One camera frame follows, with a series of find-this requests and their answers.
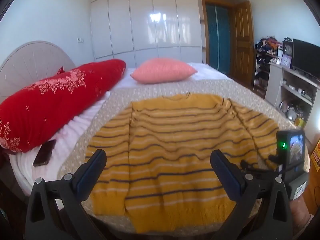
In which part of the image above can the white glossy wardrobe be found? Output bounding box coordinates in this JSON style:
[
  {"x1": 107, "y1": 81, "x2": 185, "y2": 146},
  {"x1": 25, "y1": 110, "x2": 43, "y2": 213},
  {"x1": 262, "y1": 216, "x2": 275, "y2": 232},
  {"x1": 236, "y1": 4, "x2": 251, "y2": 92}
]
[{"x1": 90, "y1": 0, "x2": 203, "y2": 68}]

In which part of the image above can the black smartphone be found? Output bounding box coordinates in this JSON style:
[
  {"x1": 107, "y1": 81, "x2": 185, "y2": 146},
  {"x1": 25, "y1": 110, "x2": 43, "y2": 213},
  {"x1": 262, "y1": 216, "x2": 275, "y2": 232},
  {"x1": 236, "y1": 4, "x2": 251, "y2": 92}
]
[{"x1": 33, "y1": 139, "x2": 57, "y2": 167}]

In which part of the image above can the wooden door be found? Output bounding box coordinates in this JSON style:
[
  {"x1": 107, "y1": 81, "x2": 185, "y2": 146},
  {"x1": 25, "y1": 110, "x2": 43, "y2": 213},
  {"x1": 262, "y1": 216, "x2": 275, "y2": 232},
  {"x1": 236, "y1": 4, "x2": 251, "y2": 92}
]
[{"x1": 231, "y1": 1, "x2": 255, "y2": 85}]

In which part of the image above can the metal kettle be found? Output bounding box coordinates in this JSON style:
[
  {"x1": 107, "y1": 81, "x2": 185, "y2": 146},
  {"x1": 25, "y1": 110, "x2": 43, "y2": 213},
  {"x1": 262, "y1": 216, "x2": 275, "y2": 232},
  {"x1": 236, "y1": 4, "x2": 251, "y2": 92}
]
[{"x1": 280, "y1": 100, "x2": 298, "y2": 121}]

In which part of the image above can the pink knit pillow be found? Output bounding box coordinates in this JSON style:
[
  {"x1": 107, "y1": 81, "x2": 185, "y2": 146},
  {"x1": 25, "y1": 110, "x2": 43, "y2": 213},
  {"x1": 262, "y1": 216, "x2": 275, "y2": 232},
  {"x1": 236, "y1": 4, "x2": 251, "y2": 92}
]
[{"x1": 130, "y1": 58, "x2": 198, "y2": 84}]

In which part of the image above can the white round bed headboard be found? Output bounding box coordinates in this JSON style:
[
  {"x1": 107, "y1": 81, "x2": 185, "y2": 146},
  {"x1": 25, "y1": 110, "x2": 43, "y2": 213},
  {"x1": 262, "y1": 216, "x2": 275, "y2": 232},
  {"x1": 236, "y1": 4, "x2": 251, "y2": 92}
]
[{"x1": 0, "y1": 41, "x2": 77, "y2": 97}]

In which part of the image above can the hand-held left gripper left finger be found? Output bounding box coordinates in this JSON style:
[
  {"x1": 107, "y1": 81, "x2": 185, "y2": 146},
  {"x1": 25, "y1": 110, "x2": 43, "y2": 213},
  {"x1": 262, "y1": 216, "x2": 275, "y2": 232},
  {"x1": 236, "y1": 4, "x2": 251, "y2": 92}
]
[{"x1": 25, "y1": 149, "x2": 108, "y2": 240}]

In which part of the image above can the person's right forearm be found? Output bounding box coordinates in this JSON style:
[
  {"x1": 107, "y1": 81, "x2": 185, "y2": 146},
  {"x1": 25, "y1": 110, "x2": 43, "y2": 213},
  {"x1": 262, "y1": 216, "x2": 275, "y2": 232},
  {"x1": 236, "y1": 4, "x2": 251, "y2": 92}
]
[{"x1": 290, "y1": 197, "x2": 314, "y2": 233}]

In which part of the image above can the red embroidered bolster pillow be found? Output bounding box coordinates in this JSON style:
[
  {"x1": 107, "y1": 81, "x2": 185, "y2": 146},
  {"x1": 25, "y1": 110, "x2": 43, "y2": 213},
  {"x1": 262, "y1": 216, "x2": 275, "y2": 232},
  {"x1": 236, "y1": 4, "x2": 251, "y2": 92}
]
[{"x1": 0, "y1": 59, "x2": 126, "y2": 153}]

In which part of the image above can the white open shelf cabinet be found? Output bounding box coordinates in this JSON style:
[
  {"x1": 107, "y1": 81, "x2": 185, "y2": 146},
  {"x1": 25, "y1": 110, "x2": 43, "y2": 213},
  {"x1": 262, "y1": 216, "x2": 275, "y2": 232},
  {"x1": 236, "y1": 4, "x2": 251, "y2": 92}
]
[{"x1": 264, "y1": 62, "x2": 320, "y2": 153}]

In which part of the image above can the black television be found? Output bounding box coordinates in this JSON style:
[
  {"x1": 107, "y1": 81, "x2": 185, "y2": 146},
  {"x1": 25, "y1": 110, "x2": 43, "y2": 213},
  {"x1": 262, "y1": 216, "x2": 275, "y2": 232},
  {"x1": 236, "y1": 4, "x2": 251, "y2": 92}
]
[{"x1": 291, "y1": 39, "x2": 320, "y2": 79}]

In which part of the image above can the orange cardboard box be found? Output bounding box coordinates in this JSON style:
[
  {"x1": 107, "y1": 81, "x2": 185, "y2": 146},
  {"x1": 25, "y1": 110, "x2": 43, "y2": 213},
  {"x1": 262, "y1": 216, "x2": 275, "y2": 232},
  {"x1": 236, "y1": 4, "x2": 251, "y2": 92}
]
[{"x1": 311, "y1": 140, "x2": 320, "y2": 171}]

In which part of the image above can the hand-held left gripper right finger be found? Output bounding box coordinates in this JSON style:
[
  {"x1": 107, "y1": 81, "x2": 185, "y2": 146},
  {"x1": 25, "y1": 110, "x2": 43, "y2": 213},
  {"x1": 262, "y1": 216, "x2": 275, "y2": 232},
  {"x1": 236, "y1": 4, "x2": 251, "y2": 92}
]
[{"x1": 210, "y1": 149, "x2": 294, "y2": 240}]

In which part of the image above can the bed with grey blanket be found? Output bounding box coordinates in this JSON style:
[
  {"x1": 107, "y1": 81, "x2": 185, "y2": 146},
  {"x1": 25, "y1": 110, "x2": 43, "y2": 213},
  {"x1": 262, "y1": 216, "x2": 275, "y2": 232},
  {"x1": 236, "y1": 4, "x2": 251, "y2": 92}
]
[{"x1": 10, "y1": 62, "x2": 233, "y2": 198}]

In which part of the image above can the yellow striped knit sweater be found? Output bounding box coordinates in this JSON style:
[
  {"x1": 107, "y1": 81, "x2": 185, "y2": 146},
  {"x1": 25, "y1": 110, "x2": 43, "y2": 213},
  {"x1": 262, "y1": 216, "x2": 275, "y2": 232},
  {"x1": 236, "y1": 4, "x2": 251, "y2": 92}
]
[{"x1": 85, "y1": 93, "x2": 279, "y2": 233}]

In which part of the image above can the black ornate table clock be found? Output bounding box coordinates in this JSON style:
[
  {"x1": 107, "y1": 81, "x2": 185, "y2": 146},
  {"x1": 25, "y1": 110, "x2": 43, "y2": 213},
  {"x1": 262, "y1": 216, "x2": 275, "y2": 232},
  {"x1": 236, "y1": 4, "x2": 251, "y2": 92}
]
[{"x1": 282, "y1": 37, "x2": 293, "y2": 57}]

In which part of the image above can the teal door curtain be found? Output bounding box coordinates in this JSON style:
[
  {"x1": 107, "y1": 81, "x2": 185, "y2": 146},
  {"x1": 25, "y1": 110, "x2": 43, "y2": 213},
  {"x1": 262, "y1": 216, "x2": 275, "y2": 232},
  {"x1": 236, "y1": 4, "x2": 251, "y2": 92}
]
[{"x1": 205, "y1": 4, "x2": 232, "y2": 74}]

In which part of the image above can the cluttered shoe rack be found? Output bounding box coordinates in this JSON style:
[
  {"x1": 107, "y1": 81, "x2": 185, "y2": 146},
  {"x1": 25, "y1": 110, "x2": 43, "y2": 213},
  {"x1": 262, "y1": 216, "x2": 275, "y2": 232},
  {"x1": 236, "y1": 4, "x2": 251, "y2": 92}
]
[{"x1": 253, "y1": 37, "x2": 284, "y2": 98}]

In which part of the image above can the yellow bottle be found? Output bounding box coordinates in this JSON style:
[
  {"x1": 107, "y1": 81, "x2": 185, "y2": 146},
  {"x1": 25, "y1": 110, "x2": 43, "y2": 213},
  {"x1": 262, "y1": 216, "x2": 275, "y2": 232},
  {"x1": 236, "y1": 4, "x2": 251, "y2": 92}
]
[{"x1": 295, "y1": 114, "x2": 306, "y2": 128}]

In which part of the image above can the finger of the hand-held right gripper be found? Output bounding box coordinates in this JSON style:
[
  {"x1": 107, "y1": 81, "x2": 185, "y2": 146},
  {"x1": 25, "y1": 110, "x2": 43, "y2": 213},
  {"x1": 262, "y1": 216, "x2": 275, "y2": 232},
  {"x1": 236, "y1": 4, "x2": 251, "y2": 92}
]
[{"x1": 240, "y1": 155, "x2": 278, "y2": 173}]

